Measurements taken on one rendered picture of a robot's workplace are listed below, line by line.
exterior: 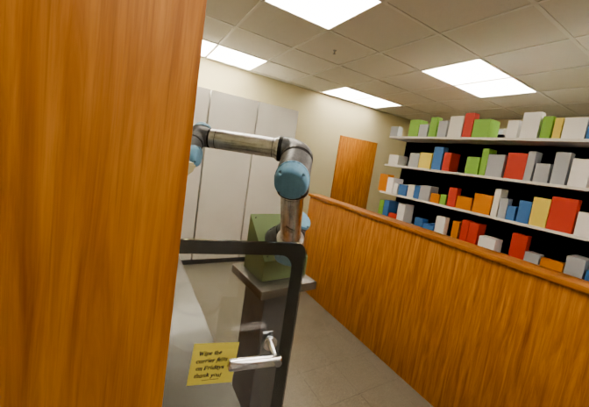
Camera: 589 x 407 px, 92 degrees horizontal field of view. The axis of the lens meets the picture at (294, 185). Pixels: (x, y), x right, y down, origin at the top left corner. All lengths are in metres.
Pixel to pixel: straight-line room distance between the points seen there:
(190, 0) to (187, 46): 0.05
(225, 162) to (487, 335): 3.03
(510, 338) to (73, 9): 2.21
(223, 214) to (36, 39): 3.54
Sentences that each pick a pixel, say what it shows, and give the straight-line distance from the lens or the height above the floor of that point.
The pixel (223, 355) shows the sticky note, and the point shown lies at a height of 1.19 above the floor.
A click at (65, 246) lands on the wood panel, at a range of 0.41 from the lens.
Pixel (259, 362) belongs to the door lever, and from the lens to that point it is 0.55.
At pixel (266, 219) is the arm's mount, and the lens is 1.53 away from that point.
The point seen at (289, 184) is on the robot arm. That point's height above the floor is 1.45.
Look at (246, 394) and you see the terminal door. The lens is 0.65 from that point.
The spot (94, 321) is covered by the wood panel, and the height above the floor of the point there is 1.31.
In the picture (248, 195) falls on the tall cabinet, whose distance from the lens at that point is 3.90.
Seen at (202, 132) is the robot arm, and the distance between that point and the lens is 1.13.
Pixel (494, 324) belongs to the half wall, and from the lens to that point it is 2.21.
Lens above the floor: 1.54
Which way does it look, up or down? 6 degrees down
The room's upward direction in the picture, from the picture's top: 8 degrees clockwise
